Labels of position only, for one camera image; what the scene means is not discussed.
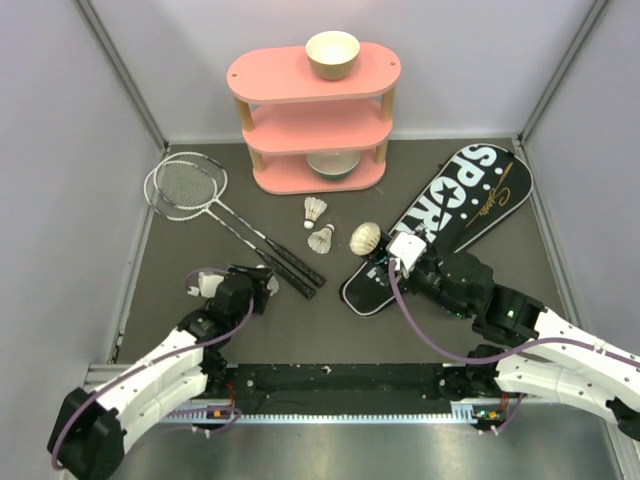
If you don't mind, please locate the white shuttlecock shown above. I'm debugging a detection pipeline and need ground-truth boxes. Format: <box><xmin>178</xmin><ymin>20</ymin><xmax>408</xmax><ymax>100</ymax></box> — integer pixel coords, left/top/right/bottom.
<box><xmin>307</xmin><ymin>223</ymin><xmax>335</xmax><ymax>255</ymax></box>
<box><xmin>303</xmin><ymin>196</ymin><xmax>328</xmax><ymax>230</ymax></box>
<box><xmin>256</xmin><ymin>264</ymin><xmax>280</xmax><ymax>297</ymax></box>

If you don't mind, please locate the black shuttlecock tube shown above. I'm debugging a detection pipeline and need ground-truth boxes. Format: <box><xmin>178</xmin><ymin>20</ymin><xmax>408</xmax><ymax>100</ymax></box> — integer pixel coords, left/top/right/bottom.
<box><xmin>349</xmin><ymin>221</ymin><xmax>392</xmax><ymax>263</ymax></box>

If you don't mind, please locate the white shuttlecock top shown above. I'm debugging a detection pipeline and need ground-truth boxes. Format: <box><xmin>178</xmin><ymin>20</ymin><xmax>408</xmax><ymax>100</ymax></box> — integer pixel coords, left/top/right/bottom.
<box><xmin>303</xmin><ymin>196</ymin><xmax>328</xmax><ymax>230</ymax></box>

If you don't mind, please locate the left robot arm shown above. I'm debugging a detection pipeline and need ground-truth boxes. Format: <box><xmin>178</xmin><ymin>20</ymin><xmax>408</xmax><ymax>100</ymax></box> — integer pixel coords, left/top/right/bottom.
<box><xmin>47</xmin><ymin>265</ymin><xmax>279</xmax><ymax>479</ymax></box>

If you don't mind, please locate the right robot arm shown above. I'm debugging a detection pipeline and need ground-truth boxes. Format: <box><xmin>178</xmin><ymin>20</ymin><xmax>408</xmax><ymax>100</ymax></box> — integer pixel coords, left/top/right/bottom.
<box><xmin>350</xmin><ymin>231</ymin><xmax>639</xmax><ymax>440</ymax></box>

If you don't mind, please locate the badminton racket lower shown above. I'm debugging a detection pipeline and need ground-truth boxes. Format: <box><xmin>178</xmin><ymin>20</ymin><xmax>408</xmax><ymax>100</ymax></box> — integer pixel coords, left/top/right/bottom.
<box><xmin>143</xmin><ymin>160</ymin><xmax>318</xmax><ymax>300</ymax></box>

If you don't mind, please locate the badminton racket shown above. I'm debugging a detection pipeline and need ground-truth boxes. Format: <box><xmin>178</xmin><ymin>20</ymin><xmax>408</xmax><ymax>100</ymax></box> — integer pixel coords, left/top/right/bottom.
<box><xmin>155</xmin><ymin>152</ymin><xmax>327</xmax><ymax>290</ymax></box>
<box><xmin>143</xmin><ymin>160</ymin><xmax>318</xmax><ymax>300</ymax></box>

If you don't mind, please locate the badminton racket upper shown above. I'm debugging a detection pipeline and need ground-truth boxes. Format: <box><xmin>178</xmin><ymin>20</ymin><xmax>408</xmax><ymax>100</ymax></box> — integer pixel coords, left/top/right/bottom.
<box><xmin>155</xmin><ymin>152</ymin><xmax>327</xmax><ymax>290</ymax></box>

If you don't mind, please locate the black racket bag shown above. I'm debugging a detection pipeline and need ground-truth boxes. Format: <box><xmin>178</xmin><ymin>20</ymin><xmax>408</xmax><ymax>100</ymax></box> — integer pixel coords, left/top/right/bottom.
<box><xmin>340</xmin><ymin>143</ymin><xmax>533</xmax><ymax>318</ymax></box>

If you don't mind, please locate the green bowl on bottom shelf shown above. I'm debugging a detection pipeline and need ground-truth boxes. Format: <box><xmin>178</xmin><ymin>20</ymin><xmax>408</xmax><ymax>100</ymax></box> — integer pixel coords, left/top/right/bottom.
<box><xmin>306</xmin><ymin>151</ymin><xmax>361</xmax><ymax>181</ymax></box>

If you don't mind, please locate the pink three-tier shelf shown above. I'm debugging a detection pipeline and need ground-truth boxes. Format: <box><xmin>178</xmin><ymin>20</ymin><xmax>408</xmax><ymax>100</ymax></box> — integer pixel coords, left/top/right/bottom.
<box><xmin>227</xmin><ymin>42</ymin><xmax>401</xmax><ymax>195</ymax></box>

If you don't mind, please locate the cream bowl on top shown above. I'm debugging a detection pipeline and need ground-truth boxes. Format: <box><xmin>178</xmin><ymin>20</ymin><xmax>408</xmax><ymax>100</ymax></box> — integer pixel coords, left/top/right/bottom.
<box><xmin>305</xmin><ymin>30</ymin><xmax>360</xmax><ymax>81</ymax></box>

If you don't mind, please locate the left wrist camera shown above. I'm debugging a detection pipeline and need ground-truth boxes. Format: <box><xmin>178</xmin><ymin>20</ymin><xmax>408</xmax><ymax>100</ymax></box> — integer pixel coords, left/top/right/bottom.
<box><xmin>185</xmin><ymin>269</ymin><xmax>227</xmax><ymax>299</ymax></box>

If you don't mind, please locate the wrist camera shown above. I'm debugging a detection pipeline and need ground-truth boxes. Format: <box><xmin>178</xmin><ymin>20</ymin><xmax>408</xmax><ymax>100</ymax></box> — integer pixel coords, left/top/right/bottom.
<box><xmin>185</xmin><ymin>269</ymin><xmax>227</xmax><ymax>299</ymax></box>
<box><xmin>387</xmin><ymin>232</ymin><xmax>428</xmax><ymax>277</ymax></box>

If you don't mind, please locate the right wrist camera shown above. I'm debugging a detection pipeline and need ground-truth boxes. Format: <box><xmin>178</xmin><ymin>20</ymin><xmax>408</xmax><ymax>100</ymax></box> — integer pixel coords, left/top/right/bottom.
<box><xmin>387</xmin><ymin>232</ymin><xmax>428</xmax><ymax>277</ymax></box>

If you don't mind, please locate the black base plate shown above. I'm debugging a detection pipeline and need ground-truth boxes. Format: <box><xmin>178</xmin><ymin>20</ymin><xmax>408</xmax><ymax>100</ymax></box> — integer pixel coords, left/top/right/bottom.
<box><xmin>169</xmin><ymin>362</ymin><xmax>506</xmax><ymax>416</ymax></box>

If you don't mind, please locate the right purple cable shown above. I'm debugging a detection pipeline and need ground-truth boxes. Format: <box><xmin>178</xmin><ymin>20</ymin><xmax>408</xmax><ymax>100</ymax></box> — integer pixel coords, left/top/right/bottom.
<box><xmin>388</xmin><ymin>257</ymin><xmax>640</xmax><ymax>364</ymax></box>

